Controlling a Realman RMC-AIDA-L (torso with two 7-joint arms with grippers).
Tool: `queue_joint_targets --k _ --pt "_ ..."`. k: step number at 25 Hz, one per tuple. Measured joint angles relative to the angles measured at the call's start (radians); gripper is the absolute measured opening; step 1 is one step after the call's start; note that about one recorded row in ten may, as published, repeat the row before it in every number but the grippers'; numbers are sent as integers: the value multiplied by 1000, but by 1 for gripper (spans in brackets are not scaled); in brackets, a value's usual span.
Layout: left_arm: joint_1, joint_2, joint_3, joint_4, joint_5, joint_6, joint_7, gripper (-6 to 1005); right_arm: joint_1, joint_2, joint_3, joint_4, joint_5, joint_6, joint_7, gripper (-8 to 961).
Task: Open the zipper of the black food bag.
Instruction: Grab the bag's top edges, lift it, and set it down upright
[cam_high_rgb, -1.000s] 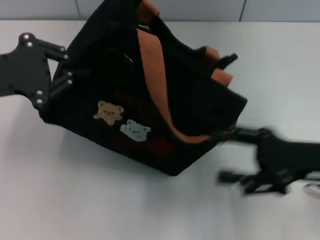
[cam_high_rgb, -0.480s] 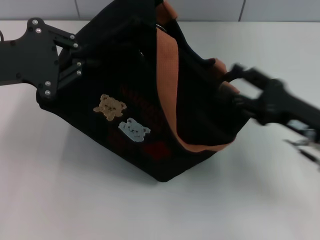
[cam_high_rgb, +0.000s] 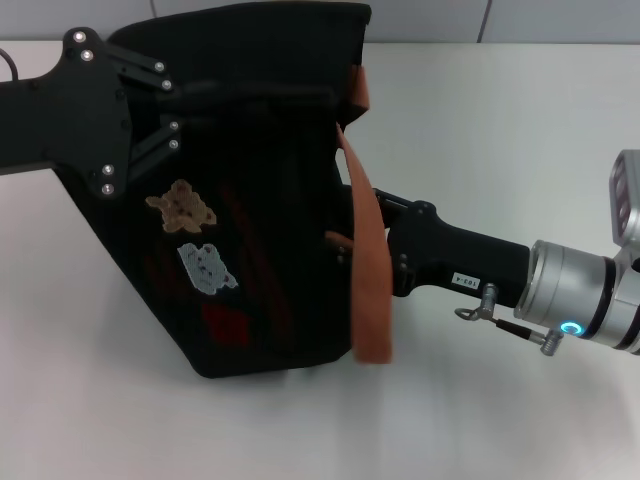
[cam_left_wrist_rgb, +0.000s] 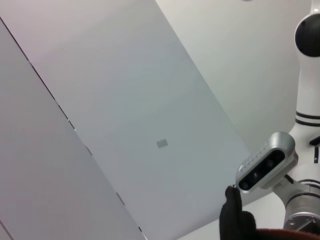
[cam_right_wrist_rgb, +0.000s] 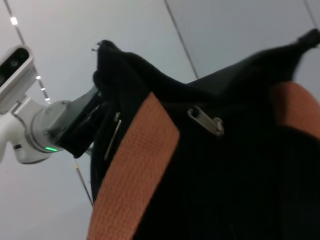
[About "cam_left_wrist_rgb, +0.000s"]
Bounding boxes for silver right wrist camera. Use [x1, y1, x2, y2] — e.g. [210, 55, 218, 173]
[235, 131, 299, 195]

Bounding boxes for black food bag brown straps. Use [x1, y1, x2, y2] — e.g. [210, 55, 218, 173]
[218, 184, 320, 240]

